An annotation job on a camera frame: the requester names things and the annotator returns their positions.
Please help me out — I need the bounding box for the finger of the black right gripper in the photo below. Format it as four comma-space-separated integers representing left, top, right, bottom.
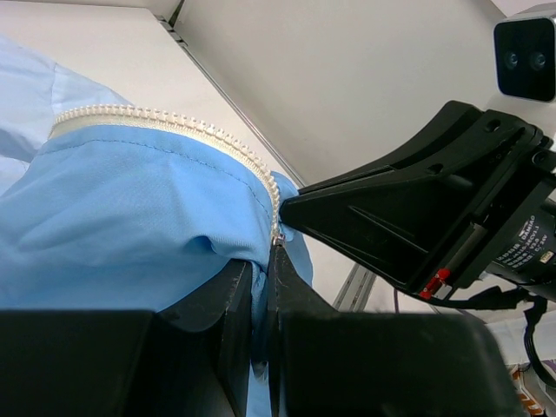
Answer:
280, 101, 539, 278

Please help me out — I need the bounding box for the aluminium rail right side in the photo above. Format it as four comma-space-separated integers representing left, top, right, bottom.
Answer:
154, 15, 305, 190

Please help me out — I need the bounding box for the aluminium rail front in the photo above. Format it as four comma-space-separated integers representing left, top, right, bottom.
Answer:
333, 264, 377, 313

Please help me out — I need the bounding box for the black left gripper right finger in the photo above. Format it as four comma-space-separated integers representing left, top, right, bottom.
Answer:
266, 242, 336, 416

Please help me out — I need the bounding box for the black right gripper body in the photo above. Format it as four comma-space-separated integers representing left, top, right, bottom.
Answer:
406, 125, 555, 300

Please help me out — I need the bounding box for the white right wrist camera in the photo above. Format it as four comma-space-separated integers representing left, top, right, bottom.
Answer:
493, 17, 555, 103

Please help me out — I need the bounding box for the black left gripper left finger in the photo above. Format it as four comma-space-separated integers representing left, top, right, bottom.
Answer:
160, 260, 252, 416

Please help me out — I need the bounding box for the aluminium rail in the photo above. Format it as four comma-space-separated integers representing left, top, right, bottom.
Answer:
333, 264, 377, 313
154, 15, 305, 190

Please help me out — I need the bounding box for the light blue zip jacket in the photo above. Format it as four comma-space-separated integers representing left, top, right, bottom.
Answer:
0, 34, 314, 417

